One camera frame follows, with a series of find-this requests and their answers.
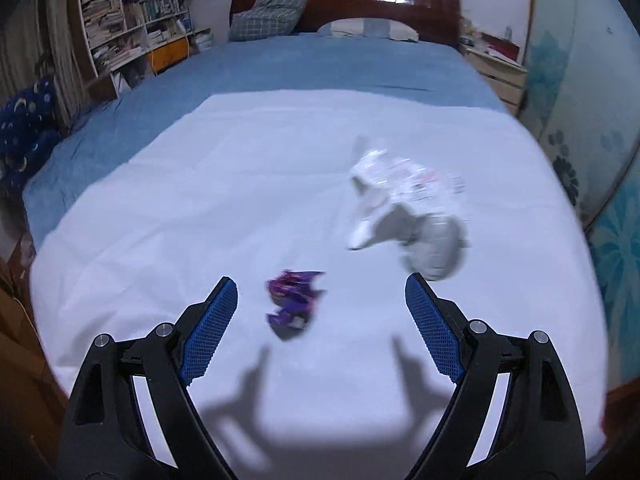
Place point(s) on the red box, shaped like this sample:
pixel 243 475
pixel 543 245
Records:
pixel 500 47

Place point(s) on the grey checkered pillow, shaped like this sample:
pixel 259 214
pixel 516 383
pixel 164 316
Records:
pixel 267 15

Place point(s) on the grey paper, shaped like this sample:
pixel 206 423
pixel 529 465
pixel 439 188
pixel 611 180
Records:
pixel 430 245

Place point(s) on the blue bed sheet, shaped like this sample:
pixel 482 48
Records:
pixel 300 65

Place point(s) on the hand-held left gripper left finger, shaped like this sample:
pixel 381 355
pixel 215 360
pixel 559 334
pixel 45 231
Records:
pixel 210 335

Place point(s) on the white bed sheet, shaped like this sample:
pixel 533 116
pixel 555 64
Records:
pixel 250 185

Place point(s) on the stack of white folded cloths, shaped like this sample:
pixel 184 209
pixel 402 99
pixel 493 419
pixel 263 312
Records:
pixel 202 41

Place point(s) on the striped pillow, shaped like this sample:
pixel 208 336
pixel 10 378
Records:
pixel 367 29

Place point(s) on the blue moon print cloth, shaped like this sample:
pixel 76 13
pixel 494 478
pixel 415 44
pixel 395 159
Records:
pixel 22 130

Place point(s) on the cream nightstand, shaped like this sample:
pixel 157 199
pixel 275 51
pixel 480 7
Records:
pixel 500 77

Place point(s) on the pile of books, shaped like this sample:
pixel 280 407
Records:
pixel 125 10

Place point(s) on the purple wrapper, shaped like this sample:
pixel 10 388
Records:
pixel 292 302

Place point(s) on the white bookshelf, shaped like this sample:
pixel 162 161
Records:
pixel 130 25

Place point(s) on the clear plastic wrapper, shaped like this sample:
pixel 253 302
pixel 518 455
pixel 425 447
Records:
pixel 400 175

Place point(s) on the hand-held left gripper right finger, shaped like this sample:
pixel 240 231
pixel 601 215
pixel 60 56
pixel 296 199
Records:
pixel 435 330

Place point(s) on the floral glass wardrobe door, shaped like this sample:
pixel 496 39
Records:
pixel 575 110

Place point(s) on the beige curtain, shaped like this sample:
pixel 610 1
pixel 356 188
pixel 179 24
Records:
pixel 35 45

